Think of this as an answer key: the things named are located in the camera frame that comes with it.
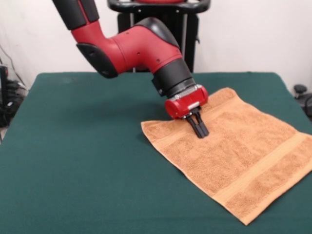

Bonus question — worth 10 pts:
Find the black cable bundle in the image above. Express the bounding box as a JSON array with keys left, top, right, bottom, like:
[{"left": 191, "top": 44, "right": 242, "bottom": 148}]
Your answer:
[{"left": 0, "top": 79, "right": 29, "bottom": 128}]

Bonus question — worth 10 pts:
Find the orange terry towel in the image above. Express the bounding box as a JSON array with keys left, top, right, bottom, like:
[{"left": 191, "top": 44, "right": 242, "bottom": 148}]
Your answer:
[{"left": 140, "top": 87, "right": 312, "bottom": 226}]

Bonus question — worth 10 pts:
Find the grey wall cable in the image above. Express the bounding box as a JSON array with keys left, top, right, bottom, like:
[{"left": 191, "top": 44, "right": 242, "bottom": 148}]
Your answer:
[{"left": 0, "top": 44, "right": 26, "bottom": 86}]

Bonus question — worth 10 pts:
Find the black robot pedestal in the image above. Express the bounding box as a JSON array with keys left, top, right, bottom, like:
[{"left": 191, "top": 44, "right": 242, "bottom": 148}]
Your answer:
[{"left": 106, "top": 0, "right": 211, "bottom": 73}]

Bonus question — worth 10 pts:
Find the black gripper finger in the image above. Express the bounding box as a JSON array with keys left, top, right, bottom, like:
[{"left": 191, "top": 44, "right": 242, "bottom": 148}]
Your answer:
[
  {"left": 192, "top": 108, "right": 210, "bottom": 137},
  {"left": 185, "top": 114, "right": 205, "bottom": 139}
]

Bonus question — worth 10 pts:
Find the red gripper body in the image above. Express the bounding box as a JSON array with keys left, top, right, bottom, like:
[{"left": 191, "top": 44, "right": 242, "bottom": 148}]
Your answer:
[{"left": 164, "top": 84, "right": 209, "bottom": 120}]

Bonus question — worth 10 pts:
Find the dark green table cloth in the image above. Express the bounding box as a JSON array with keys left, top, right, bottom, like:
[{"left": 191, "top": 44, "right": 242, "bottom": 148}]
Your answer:
[{"left": 0, "top": 71, "right": 312, "bottom": 234}]

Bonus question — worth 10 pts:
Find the black electronics box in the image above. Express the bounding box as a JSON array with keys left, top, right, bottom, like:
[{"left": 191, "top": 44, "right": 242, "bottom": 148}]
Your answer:
[{"left": 0, "top": 64, "right": 10, "bottom": 105}]

